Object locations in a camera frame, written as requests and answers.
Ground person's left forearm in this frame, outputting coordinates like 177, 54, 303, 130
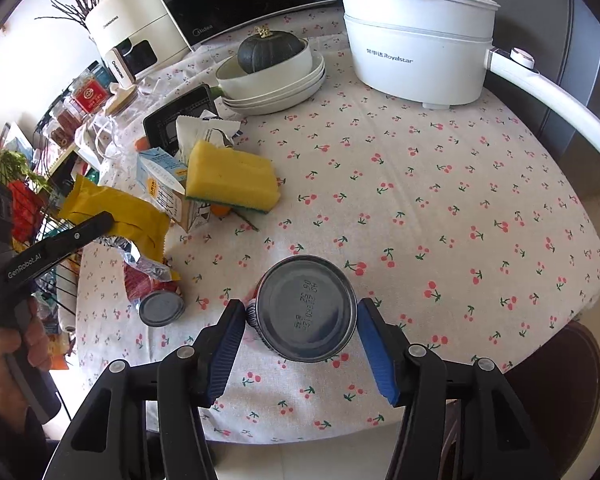
0, 380, 63, 480

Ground crumpled silver foil wrapper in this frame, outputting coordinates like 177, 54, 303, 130
99, 235, 181, 283

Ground cherry print tablecloth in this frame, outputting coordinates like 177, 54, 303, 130
75, 2, 600, 446

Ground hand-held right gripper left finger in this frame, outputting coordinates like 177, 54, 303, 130
45, 299, 248, 480

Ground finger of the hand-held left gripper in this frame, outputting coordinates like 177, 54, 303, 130
50, 211, 115, 257

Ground grey refrigerator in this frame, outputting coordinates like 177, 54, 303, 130
480, 0, 600, 171

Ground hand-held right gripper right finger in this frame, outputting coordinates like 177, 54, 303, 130
356, 297, 561, 480

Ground white bowl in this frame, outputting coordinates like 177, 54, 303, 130
215, 40, 313, 101

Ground red packet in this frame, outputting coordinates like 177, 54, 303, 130
7, 182, 48, 241

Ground red label jar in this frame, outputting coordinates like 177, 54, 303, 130
71, 72, 113, 115

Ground white plate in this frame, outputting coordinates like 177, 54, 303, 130
217, 52, 326, 106
222, 67, 327, 114

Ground white electric pot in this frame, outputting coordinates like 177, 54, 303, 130
334, 0, 600, 156

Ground dark green squash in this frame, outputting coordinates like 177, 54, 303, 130
237, 26, 306, 73

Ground glass jar with wooden lid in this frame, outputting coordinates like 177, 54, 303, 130
102, 85, 140, 117

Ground dark brown round trash bin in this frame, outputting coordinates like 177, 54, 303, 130
500, 320, 600, 480

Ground large tin can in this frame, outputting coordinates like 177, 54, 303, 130
247, 255, 358, 363

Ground yellow snack packet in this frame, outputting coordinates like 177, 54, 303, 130
57, 175, 172, 263

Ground black plastic tray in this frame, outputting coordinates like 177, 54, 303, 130
143, 85, 220, 153

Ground green leafy plant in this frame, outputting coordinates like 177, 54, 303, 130
0, 150, 48, 193

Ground dried bare branches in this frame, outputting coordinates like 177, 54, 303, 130
35, 0, 111, 36

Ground small red tin can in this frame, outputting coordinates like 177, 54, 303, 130
125, 265, 187, 328

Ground white air fryer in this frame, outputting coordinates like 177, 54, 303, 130
84, 0, 193, 86

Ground black wire rack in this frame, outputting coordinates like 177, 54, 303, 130
15, 110, 88, 321

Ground yellow sponge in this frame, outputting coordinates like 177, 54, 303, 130
186, 141, 281, 215

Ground light blue milk carton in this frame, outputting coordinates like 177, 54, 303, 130
136, 146, 216, 233

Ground white torn wrapper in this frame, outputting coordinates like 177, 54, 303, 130
175, 112, 246, 161

